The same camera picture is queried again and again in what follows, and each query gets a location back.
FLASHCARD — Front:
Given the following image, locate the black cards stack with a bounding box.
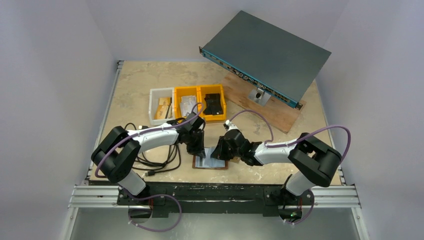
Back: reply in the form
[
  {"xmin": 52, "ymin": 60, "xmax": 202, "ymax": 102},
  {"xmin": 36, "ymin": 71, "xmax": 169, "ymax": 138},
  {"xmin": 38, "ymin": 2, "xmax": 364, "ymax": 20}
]
[{"xmin": 203, "ymin": 93, "xmax": 223, "ymax": 116}]

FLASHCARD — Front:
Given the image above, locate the aluminium frame rail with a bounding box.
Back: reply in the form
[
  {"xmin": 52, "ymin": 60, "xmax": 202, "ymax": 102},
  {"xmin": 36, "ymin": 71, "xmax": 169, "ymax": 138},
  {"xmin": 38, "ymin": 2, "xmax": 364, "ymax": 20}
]
[{"xmin": 68, "ymin": 185, "xmax": 361, "ymax": 208}]

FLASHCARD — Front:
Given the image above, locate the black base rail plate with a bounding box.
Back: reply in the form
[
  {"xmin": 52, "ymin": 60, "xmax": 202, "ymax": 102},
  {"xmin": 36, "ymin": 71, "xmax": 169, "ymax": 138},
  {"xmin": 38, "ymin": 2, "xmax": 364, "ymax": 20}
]
[{"xmin": 117, "ymin": 182, "xmax": 315, "ymax": 220}]

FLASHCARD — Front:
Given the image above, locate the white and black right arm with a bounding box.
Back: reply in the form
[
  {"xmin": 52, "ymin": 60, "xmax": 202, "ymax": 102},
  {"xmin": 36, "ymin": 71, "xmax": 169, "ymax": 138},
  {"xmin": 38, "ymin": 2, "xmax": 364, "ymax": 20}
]
[{"xmin": 210, "ymin": 129, "xmax": 343, "ymax": 204}]

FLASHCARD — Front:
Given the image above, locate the wooden board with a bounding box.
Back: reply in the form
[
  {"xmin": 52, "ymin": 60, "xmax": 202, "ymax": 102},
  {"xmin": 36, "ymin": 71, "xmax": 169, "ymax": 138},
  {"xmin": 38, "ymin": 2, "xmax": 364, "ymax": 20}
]
[{"xmin": 221, "ymin": 73, "xmax": 306, "ymax": 134}]

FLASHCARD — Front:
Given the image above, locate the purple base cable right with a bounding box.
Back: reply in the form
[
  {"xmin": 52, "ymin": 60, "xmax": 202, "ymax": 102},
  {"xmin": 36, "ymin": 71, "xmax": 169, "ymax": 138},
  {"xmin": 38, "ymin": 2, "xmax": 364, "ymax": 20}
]
[{"xmin": 281, "ymin": 192, "xmax": 315, "ymax": 226}]

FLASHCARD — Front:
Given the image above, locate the gold cards stack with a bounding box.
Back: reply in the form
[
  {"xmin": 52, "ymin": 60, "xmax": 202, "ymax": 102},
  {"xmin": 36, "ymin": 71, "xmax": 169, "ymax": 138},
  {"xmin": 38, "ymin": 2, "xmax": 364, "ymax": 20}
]
[{"xmin": 154, "ymin": 97, "xmax": 173, "ymax": 120}]

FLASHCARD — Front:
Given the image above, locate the blue grey network switch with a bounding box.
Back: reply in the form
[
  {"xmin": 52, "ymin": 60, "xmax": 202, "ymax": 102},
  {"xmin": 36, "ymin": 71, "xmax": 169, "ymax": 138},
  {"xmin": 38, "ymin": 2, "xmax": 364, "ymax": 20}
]
[{"xmin": 199, "ymin": 10, "xmax": 332, "ymax": 109}]

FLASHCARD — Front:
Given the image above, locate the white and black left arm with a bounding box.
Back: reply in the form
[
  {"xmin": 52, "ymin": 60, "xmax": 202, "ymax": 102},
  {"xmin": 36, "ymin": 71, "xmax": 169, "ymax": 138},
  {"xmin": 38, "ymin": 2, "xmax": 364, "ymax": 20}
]
[{"xmin": 91, "ymin": 113, "xmax": 206, "ymax": 205}]

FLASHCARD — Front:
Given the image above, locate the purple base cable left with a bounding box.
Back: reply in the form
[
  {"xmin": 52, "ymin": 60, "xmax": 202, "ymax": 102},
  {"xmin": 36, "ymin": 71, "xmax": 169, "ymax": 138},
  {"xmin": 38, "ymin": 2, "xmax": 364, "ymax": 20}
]
[{"xmin": 127, "ymin": 195, "xmax": 184, "ymax": 233}]

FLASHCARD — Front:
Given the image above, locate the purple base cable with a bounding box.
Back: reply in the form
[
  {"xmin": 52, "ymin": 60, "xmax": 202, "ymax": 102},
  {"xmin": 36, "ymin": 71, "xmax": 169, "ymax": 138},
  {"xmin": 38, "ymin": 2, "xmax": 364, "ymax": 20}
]
[
  {"xmin": 281, "ymin": 192, "xmax": 315, "ymax": 226},
  {"xmin": 127, "ymin": 195, "xmax": 184, "ymax": 233}
]

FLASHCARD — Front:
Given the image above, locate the metal bracket with knob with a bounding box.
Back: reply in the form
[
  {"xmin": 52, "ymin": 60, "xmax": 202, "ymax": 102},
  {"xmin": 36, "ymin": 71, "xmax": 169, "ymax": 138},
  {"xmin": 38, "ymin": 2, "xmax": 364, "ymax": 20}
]
[{"xmin": 248, "ymin": 88, "xmax": 271, "ymax": 106}]

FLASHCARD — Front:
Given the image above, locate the yellow bin right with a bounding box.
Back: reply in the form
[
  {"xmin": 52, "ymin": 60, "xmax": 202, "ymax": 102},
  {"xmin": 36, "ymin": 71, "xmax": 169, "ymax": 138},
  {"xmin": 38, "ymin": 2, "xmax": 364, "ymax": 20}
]
[{"xmin": 197, "ymin": 84, "xmax": 227, "ymax": 122}]

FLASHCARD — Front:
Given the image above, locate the brown leather card holder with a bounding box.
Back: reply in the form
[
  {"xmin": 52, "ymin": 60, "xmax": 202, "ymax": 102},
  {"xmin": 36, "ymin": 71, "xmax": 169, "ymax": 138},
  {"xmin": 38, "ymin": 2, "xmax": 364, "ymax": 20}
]
[{"xmin": 192, "ymin": 147, "xmax": 240, "ymax": 170}]

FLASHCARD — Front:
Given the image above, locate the silver cards stack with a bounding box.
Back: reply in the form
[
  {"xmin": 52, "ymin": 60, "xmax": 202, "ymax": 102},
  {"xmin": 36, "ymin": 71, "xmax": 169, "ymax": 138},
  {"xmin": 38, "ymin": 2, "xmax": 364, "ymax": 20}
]
[{"xmin": 179, "ymin": 95, "xmax": 198, "ymax": 117}]

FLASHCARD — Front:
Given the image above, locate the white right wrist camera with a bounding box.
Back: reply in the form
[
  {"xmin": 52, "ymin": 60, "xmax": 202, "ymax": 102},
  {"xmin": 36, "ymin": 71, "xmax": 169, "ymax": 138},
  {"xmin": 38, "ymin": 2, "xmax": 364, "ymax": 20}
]
[{"xmin": 223, "ymin": 119, "xmax": 238, "ymax": 132}]

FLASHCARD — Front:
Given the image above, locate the black usb cable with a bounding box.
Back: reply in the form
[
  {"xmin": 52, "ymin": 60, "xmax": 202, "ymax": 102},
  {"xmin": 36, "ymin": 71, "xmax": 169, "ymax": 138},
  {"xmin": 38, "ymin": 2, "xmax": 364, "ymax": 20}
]
[{"xmin": 124, "ymin": 122, "xmax": 182, "ymax": 178}]

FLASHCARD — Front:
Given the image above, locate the white plastic bin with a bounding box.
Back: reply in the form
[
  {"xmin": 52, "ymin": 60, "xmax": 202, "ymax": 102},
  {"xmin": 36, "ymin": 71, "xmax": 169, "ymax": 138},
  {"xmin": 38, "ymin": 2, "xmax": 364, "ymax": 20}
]
[{"xmin": 148, "ymin": 87, "xmax": 176, "ymax": 126}]

